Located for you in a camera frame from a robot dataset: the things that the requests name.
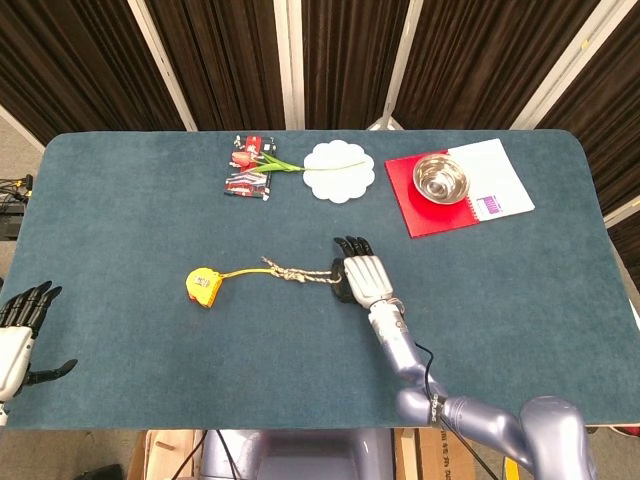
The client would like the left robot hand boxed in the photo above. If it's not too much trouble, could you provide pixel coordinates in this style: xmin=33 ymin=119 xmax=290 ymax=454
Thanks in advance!
xmin=0 ymin=280 xmax=79 ymax=401

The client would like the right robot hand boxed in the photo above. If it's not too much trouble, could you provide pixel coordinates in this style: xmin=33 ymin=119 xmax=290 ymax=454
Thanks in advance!
xmin=330 ymin=235 xmax=395 ymax=307

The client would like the braided beige rope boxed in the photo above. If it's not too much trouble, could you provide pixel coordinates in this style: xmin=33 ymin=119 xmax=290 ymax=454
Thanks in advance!
xmin=259 ymin=255 xmax=346 ymax=287

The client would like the yellow tape measure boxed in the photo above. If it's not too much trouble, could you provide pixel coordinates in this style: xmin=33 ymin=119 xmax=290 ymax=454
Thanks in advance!
xmin=184 ymin=267 xmax=281 ymax=310

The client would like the white scalloped coaster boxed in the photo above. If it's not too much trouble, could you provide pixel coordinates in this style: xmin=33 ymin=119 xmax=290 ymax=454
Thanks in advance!
xmin=302 ymin=140 xmax=376 ymax=204

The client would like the stainless steel bowl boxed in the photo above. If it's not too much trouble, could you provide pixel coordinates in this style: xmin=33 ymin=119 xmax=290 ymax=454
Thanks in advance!
xmin=412 ymin=153 xmax=472 ymax=206

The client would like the white paper sheet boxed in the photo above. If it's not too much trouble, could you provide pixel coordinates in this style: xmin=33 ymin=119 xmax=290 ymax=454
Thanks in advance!
xmin=446 ymin=138 xmax=536 ymax=223

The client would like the artificial pink tulip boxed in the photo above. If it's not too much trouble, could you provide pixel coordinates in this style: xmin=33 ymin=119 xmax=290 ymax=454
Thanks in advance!
xmin=230 ymin=149 xmax=366 ymax=176

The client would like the brown cardboard box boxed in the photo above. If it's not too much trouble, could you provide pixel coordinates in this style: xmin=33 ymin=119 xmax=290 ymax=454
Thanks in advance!
xmin=128 ymin=428 xmax=207 ymax=480
xmin=394 ymin=427 xmax=509 ymax=480

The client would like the blue table cloth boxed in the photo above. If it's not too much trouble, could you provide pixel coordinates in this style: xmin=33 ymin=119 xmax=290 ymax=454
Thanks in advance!
xmin=0 ymin=129 xmax=640 ymax=432

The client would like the grey robot torso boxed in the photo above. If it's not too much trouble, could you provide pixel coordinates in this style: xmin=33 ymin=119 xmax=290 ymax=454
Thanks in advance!
xmin=199 ymin=428 xmax=399 ymax=480

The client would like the dark brown curtain panel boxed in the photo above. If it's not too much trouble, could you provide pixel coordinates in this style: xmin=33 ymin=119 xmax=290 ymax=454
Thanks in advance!
xmin=302 ymin=0 xmax=411 ymax=131
xmin=144 ymin=0 xmax=291 ymax=132
xmin=0 ymin=0 xmax=189 ymax=146
xmin=392 ymin=0 xmax=601 ymax=132
xmin=537 ymin=0 xmax=640 ymax=291

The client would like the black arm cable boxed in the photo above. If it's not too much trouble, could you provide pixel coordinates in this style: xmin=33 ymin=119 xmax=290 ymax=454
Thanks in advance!
xmin=413 ymin=342 xmax=494 ymax=480

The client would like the black cable bundle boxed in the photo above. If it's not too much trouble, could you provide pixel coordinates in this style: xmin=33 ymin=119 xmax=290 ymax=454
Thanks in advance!
xmin=0 ymin=173 xmax=35 ymax=244

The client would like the white partition post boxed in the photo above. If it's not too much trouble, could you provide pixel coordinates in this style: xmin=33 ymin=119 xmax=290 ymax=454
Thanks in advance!
xmin=509 ymin=0 xmax=617 ymax=131
xmin=273 ymin=0 xmax=306 ymax=131
xmin=367 ymin=0 xmax=425 ymax=132
xmin=127 ymin=0 xmax=199 ymax=132
xmin=602 ymin=197 xmax=640 ymax=227

